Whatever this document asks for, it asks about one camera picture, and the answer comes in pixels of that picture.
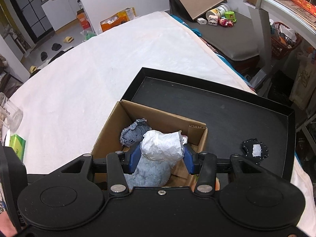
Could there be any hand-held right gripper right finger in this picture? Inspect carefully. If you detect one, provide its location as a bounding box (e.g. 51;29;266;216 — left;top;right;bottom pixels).
183;144;285;195

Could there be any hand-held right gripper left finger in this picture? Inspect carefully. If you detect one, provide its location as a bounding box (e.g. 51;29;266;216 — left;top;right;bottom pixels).
53;144;143;196

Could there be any blue fluffy plush toy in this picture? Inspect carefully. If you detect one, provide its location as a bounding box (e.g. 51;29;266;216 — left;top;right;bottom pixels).
123;152;174;188

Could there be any denim plush toy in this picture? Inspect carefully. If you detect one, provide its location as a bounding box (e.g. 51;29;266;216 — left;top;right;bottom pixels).
119;119;154;148

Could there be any white paper bundle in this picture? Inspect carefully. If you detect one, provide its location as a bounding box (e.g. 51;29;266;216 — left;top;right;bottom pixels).
140;129;185;163

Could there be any hamburger plush toy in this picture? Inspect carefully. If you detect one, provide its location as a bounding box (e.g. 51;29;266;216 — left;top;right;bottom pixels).
193;174;221;192

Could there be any brown cardboard box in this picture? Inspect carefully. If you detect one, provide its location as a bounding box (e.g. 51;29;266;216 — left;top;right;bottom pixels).
90;99;208;188

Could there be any black shallow tray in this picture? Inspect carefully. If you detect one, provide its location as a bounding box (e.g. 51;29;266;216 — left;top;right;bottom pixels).
120;67;296;186

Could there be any person's left forearm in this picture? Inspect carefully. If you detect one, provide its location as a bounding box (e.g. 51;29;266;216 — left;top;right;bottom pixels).
0;212;18;237

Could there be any green tissue pack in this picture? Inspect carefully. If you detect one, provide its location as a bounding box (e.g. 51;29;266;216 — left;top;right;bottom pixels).
8;133;26;164

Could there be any black felt patch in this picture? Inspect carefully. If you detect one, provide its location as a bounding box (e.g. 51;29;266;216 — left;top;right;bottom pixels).
241;138;269;165

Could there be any clear glass jar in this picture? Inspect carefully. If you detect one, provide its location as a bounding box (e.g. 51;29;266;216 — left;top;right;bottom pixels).
0;92;24;132

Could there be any grey padded bench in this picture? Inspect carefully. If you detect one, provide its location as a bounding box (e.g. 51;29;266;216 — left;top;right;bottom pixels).
197;11;262;62

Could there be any green plastic bag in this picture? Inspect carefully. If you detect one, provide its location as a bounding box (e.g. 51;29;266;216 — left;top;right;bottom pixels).
81;29;97;41

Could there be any beige tote bag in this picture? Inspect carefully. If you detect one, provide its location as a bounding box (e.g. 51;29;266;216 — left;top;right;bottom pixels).
288;54;316;111

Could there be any small red toy figure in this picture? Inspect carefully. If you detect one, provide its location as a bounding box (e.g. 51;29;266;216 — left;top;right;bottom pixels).
218;17;234;28

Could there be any orange carton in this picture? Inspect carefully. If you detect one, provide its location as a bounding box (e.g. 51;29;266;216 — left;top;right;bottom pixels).
76;10;92;29

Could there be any red plastic basket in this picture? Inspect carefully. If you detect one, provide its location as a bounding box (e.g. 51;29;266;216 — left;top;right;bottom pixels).
270;21;303;60

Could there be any small green toy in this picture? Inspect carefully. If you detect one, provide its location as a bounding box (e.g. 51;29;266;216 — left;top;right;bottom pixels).
224;10;238;22

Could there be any white green jar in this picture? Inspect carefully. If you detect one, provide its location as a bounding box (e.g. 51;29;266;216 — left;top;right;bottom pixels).
206;3;230;21

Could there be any white desk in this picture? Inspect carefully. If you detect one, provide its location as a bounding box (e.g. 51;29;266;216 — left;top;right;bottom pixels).
243;0;316;68

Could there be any white cabinet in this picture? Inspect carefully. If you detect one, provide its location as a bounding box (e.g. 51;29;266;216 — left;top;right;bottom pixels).
40;0;85;33

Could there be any black grid cabinet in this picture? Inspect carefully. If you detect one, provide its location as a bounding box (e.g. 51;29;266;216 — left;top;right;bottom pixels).
4;0;54;43

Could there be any brown patterned mat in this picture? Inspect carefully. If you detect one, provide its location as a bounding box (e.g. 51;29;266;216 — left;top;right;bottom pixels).
256;0;316;25

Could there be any red patterned packet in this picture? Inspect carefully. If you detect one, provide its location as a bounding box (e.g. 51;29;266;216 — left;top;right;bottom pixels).
288;0;316;18

